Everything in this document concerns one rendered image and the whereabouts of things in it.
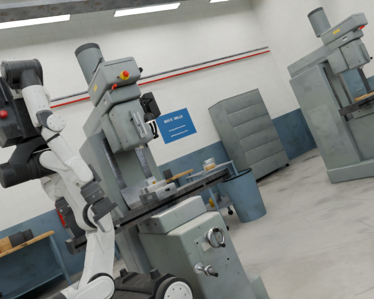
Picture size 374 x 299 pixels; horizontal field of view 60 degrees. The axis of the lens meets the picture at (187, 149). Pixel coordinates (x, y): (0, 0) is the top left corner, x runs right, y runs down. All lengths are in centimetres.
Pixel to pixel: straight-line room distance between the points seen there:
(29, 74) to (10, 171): 44
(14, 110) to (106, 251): 80
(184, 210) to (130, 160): 78
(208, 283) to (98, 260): 68
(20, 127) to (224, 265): 136
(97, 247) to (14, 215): 474
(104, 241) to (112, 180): 102
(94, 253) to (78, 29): 630
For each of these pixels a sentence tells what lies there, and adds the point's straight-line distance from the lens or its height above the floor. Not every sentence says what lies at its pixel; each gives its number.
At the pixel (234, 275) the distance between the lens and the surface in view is 214.
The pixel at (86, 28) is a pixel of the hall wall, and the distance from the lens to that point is 765.
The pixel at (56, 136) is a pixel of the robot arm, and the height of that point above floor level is 140.
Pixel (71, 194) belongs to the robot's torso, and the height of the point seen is 115.
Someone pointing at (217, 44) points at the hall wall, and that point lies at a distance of 887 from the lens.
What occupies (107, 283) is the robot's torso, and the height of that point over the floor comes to 69.
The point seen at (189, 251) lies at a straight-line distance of 197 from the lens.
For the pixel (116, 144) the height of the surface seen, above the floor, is 139.
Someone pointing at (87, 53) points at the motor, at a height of 213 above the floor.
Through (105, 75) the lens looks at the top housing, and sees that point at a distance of 222.
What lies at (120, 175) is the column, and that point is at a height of 117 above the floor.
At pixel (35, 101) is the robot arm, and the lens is 154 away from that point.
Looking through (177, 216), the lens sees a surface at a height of 77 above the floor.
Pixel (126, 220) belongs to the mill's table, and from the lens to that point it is 215.
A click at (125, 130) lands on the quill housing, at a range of 227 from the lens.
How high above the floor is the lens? 108
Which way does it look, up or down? 2 degrees up
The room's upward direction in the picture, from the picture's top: 23 degrees counter-clockwise
